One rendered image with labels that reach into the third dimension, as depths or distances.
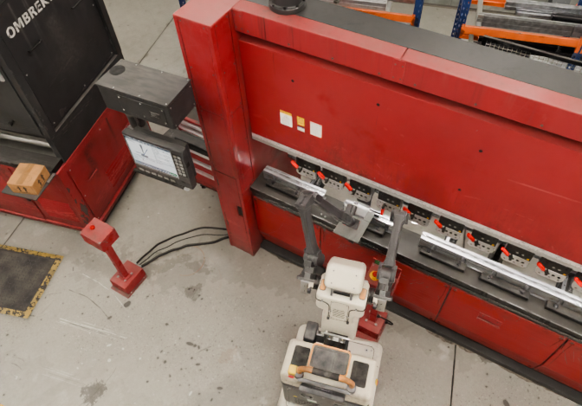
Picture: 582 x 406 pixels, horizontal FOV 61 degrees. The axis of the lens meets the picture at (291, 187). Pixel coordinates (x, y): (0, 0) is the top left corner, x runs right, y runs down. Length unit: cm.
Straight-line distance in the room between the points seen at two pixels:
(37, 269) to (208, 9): 296
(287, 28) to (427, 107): 81
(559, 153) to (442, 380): 209
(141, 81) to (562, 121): 215
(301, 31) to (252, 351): 246
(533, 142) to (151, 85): 200
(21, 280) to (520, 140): 404
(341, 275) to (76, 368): 239
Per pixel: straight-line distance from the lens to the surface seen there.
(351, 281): 271
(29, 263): 496
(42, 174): 400
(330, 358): 300
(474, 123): 252
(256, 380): 393
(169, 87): 291
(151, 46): 679
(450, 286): 349
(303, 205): 267
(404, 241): 344
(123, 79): 305
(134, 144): 326
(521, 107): 239
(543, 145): 252
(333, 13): 270
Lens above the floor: 374
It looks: 52 degrees down
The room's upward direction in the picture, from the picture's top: 3 degrees counter-clockwise
